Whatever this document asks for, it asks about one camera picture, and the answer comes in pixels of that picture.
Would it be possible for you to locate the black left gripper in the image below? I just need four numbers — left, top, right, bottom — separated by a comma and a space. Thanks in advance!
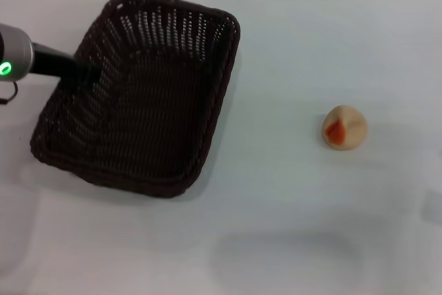
30, 41, 102, 88

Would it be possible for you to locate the dark brown woven basket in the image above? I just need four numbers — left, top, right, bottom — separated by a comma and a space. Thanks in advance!
29, 0, 242, 200

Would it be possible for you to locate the peach shaped steamed bun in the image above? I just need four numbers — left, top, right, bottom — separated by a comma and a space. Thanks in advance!
321, 104, 368, 151

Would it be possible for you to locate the thin black cable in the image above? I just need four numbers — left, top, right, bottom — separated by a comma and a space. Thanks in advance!
0, 80, 20, 105

